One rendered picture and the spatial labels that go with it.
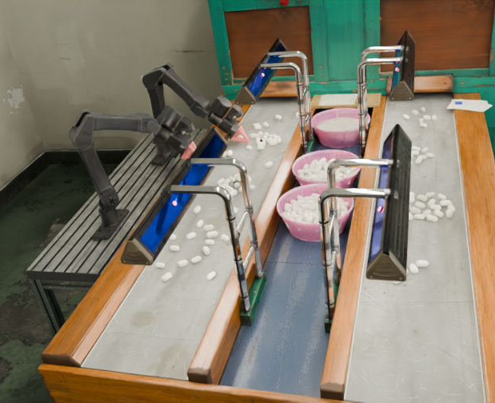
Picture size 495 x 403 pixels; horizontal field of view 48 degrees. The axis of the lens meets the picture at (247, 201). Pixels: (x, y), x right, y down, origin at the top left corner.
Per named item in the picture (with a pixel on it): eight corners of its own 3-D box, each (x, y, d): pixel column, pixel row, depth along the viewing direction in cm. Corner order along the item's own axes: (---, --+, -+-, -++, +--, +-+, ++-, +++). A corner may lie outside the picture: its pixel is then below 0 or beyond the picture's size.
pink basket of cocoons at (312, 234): (272, 245, 192) (269, 222, 188) (287, 205, 214) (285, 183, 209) (350, 249, 185) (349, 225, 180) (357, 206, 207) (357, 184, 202)
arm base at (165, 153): (175, 130, 272) (161, 131, 274) (161, 149, 255) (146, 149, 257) (178, 145, 276) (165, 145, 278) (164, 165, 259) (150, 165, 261)
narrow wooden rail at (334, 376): (321, 420, 132) (318, 389, 127) (375, 115, 280) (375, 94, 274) (345, 424, 131) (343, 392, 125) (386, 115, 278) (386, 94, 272)
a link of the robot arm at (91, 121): (151, 112, 213) (69, 109, 198) (160, 118, 206) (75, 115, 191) (148, 142, 218) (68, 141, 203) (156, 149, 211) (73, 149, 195)
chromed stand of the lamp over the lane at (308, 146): (265, 165, 244) (252, 65, 222) (275, 145, 260) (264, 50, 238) (308, 165, 239) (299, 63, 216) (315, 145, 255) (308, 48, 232)
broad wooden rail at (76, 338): (59, 401, 157) (38, 355, 148) (235, 131, 305) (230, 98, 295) (97, 407, 154) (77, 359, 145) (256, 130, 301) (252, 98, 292)
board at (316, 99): (309, 109, 270) (309, 106, 269) (313, 97, 282) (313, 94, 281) (379, 107, 260) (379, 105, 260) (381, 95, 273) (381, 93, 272)
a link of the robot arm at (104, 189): (116, 196, 219) (82, 123, 201) (121, 203, 214) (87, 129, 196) (101, 203, 217) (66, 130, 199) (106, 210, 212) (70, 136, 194)
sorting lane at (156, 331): (82, 372, 147) (80, 366, 146) (253, 106, 294) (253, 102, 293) (189, 386, 138) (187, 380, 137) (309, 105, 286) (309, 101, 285)
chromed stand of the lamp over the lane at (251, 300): (189, 321, 165) (157, 189, 143) (210, 277, 181) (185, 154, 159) (251, 326, 160) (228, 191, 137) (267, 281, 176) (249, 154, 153)
